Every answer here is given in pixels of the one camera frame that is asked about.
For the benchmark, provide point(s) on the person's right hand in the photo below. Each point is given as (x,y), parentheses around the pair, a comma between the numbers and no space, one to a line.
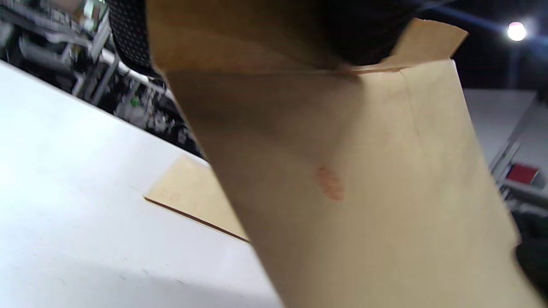
(535,256)

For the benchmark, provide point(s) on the cluttered metal storage shelf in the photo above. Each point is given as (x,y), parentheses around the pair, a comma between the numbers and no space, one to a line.
(522,171)

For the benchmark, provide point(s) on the person's left hand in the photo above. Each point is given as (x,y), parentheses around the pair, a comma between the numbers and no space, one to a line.
(368,30)

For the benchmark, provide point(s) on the round ceiling lamp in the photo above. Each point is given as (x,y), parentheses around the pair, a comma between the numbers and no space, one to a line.
(516,31)

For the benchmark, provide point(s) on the brown A4 envelope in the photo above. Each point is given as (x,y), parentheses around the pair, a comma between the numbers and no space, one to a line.
(364,192)
(192,196)

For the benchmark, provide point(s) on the cluttered workbench row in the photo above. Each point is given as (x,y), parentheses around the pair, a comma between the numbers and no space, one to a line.
(85,64)

